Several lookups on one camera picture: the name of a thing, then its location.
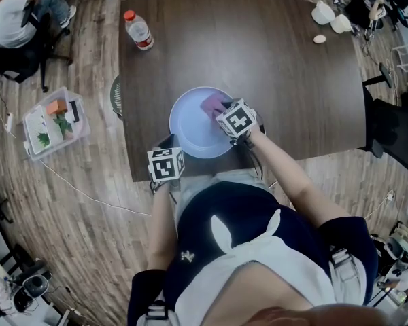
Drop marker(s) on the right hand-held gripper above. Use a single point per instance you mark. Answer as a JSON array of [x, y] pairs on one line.
[[238, 119]]

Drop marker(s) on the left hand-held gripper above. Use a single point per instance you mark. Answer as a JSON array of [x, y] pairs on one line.
[[165, 166]]

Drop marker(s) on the purple cloth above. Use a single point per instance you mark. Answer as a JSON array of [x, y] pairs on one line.
[[212, 102]]

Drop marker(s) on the big blue plate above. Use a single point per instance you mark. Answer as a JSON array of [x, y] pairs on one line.
[[194, 127]]

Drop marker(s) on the person's right forearm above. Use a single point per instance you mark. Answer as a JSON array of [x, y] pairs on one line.
[[285, 175]]

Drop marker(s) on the person's left forearm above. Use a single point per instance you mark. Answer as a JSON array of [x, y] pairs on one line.
[[161, 226]]

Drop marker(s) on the person's grey trousers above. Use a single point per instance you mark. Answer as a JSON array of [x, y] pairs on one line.
[[221, 178]]

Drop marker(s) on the dark round perforated stool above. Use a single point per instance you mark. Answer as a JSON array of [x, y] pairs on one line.
[[116, 97]]

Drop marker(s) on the small white round lid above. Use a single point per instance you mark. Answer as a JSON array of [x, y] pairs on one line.
[[69, 117]]

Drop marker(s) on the person's navy white top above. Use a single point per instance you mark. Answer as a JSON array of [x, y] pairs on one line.
[[245, 212]]

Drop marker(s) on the green leafy sprig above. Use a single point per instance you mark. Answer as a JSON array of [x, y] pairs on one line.
[[63, 125]]

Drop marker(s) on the clear plastic storage box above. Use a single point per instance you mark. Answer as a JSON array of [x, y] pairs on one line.
[[59, 146]]

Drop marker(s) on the small beige oval object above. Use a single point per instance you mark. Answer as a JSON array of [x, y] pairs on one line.
[[319, 39]]

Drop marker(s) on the orange block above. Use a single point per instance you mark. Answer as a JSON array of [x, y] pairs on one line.
[[57, 107]]

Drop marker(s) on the plastic water bottle red cap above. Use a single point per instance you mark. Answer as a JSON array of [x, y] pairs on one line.
[[139, 31]]

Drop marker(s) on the green maple leaf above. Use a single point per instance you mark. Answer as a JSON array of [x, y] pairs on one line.
[[43, 139]]

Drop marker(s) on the wide white cup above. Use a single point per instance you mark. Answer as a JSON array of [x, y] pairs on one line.
[[323, 14]]

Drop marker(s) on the white perforated tray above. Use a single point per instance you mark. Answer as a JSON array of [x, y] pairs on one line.
[[35, 124]]

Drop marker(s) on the white power strip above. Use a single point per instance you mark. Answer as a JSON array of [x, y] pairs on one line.
[[9, 122]]

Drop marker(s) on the black grey device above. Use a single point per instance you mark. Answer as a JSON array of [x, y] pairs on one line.
[[34, 285]]

